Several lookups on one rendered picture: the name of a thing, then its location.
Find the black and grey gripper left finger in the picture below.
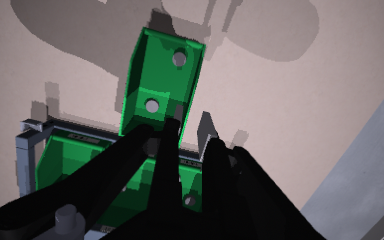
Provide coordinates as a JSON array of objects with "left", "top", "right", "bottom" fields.
[{"left": 0, "top": 105, "right": 186, "bottom": 240}]

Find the dark grey metal shelf rack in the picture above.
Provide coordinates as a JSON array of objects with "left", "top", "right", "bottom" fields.
[{"left": 15, "top": 119, "right": 200, "bottom": 240}]

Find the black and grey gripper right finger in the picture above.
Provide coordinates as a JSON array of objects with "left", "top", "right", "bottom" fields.
[{"left": 197, "top": 111, "right": 327, "bottom": 240}]

